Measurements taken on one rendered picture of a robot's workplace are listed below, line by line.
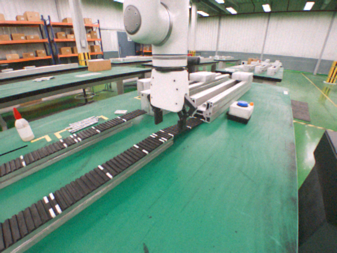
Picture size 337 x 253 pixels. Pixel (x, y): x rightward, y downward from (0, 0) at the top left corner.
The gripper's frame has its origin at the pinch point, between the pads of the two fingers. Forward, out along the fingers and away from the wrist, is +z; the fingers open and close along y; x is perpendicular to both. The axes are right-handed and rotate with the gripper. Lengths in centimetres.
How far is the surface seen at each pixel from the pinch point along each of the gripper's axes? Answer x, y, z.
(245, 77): 76, 4, -5
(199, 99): 22.4, -2.2, -1.5
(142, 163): -13.2, 2.0, 4.9
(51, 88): 1, -140, 8
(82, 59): 201, -552, -3
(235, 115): 27.3, 12.2, 3.5
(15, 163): -35.4, -19.2, 2.8
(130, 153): -14.0, -0.9, 2.8
